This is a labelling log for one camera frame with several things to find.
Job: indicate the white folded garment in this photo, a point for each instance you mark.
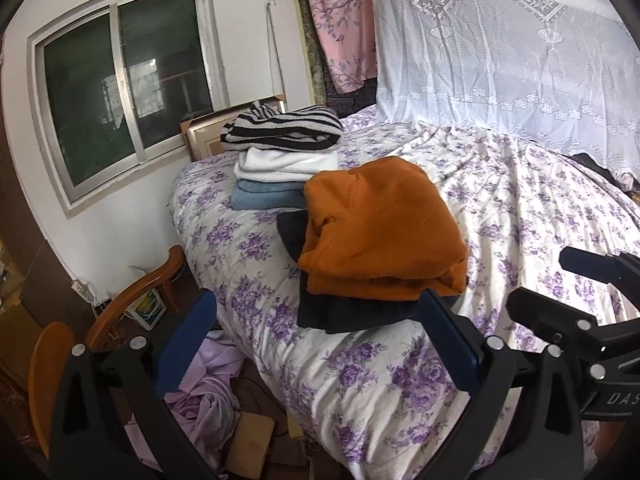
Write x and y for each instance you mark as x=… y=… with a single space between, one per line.
x=280 y=165

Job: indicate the blue and yellow bag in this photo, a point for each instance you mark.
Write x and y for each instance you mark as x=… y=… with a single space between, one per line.
x=147 y=310

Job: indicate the white lace cloth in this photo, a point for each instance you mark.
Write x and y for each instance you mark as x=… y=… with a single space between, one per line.
x=500 y=50

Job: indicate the cardboard box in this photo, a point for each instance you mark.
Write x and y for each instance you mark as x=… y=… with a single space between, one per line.
x=252 y=435

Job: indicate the white hooked rod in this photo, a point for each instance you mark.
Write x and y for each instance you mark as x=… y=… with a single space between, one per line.
x=274 y=50

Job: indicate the white power strip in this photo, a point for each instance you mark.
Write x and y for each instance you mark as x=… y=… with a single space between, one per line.
x=82 y=290

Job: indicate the green painted panel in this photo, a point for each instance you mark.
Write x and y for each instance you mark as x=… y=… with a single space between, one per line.
x=307 y=50

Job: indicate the black folded garment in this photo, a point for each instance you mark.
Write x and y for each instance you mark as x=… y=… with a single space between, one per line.
x=340 y=315

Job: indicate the pink floral cloth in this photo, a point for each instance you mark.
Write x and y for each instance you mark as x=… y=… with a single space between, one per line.
x=340 y=25

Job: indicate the purple floral bedsheet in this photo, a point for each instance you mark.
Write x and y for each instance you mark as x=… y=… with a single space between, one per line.
x=500 y=200

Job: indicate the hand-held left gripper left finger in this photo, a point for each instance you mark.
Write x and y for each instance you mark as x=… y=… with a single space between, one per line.
x=185 y=350

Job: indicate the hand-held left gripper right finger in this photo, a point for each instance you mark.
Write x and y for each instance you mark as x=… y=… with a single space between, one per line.
x=450 y=350

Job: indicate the wooden headboard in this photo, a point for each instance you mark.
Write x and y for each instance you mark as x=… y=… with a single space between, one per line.
x=205 y=135

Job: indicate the sliding glass window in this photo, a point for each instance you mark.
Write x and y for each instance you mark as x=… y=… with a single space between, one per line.
x=90 y=100

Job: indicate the wooden chair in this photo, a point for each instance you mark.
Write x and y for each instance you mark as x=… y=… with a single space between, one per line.
x=50 y=360

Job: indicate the light blue folded garment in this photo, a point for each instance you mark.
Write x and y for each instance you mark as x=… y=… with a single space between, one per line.
x=260 y=195

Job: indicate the orange knitted cat cardigan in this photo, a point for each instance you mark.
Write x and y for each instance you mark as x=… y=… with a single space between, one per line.
x=380 y=225

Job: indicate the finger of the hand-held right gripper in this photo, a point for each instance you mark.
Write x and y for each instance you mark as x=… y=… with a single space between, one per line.
x=590 y=262
x=545 y=310

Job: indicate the dark patterned cloth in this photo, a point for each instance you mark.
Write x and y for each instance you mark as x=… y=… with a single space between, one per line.
x=350 y=100

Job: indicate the person's right forearm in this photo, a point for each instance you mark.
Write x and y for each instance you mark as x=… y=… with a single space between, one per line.
x=597 y=442

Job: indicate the black and white striped sweater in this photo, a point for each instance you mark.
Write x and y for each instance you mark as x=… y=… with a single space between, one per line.
x=285 y=127

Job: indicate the wooden cabinet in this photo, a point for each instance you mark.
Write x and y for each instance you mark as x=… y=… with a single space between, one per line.
x=15 y=320

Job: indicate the lilac cloth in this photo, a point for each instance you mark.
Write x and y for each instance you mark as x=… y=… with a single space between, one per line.
x=210 y=410

